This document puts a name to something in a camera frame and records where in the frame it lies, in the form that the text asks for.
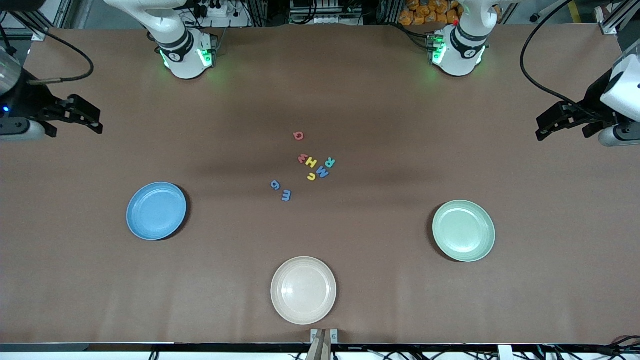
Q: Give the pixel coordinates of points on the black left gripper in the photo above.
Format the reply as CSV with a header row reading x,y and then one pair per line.
x,y
595,101

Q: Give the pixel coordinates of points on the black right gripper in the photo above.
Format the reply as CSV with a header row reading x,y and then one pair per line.
x,y
31,100

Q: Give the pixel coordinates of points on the blue small letter g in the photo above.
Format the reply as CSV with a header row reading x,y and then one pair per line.
x,y
273,185

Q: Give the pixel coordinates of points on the red letter Q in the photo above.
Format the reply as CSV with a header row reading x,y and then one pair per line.
x,y
295,136

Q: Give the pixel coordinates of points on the blue small letter m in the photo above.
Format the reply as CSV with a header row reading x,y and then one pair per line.
x,y
286,196

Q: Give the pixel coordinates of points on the red letter W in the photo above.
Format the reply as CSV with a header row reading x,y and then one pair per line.
x,y
303,159

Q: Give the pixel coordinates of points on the yellow letter H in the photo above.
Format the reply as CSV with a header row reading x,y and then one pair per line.
x,y
312,162

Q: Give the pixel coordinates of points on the teal letter R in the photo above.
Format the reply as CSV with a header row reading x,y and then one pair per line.
x,y
328,163

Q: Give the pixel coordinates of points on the blue capital letter M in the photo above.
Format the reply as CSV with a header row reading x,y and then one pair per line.
x,y
322,173

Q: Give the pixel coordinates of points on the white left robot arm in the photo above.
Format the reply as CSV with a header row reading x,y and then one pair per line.
x,y
462,47

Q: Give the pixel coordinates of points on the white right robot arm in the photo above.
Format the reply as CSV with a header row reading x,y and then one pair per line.
x,y
182,47

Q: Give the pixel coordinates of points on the blue plate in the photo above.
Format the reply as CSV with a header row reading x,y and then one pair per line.
x,y
156,211

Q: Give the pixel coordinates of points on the green plate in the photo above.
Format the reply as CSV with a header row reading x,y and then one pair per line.
x,y
463,231

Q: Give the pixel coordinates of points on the orange packaged goods pile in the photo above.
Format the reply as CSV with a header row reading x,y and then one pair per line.
x,y
425,15

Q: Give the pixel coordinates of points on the white power strip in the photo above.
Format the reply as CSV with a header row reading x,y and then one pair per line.
x,y
235,21

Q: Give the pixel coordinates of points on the metal equipment rack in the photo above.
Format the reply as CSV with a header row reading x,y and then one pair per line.
x,y
325,19

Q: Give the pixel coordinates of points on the beige plate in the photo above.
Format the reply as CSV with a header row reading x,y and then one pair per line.
x,y
303,290

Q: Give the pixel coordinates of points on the metal table edge bracket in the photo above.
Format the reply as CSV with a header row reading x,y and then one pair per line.
x,y
334,336

